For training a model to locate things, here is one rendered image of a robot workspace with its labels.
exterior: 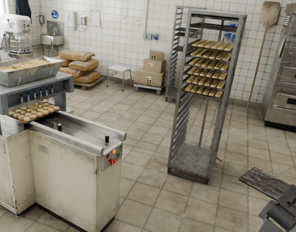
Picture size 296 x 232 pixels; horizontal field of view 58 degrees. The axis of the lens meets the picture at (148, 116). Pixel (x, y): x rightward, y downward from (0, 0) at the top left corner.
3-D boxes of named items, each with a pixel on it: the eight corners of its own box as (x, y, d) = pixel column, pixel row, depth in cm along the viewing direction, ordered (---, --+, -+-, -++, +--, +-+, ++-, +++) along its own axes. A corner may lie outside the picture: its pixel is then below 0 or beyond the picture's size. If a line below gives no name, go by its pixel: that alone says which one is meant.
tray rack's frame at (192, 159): (208, 185, 297) (245, 14, 226) (165, 172, 313) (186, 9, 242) (217, 158, 352) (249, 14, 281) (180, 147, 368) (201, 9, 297)
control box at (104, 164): (100, 170, 196) (100, 153, 190) (118, 155, 215) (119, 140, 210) (103, 171, 194) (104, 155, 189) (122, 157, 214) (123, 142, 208)
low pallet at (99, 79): (40, 82, 591) (40, 77, 586) (61, 74, 662) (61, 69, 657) (90, 91, 563) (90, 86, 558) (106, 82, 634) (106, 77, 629)
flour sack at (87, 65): (86, 72, 552) (86, 64, 546) (68, 69, 560) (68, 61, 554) (100, 65, 617) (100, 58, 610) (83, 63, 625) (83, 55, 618)
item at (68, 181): (35, 209, 248) (26, 122, 212) (62, 189, 276) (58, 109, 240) (95, 244, 219) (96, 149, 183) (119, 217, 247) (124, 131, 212)
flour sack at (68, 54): (56, 58, 579) (56, 50, 572) (66, 55, 617) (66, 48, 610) (87, 62, 567) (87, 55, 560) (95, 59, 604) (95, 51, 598)
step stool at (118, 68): (133, 86, 619) (134, 67, 601) (122, 91, 582) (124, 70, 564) (116, 82, 636) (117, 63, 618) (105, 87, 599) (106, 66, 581)
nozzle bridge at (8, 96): (-22, 125, 212) (-29, 84, 199) (50, 101, 271) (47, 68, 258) (6, 137, 198) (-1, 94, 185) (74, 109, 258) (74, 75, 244)
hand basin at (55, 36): (77, 59, 660) (76, 12, 616) (68, 61, 626) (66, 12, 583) (44, 53, 686) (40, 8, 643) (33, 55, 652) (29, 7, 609)
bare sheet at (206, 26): (235, 32, 236) (235, 30, 236) (191, 26, 249) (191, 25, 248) (240, 28, 288) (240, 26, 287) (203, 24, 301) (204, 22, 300)
